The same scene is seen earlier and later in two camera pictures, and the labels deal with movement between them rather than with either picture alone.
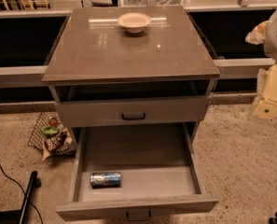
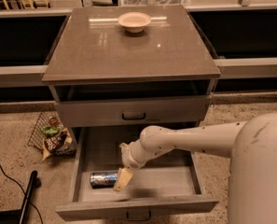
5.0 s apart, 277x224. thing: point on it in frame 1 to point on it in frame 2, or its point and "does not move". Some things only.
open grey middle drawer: x=133 y=171 does not move
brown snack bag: x=59 y=145 does not move
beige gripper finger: x=256 y=36 to x=124 y=147
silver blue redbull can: x=99 y=180 does not move
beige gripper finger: x=274 y=100 to x=123 y=177
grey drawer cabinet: x=129 y=73 does not move
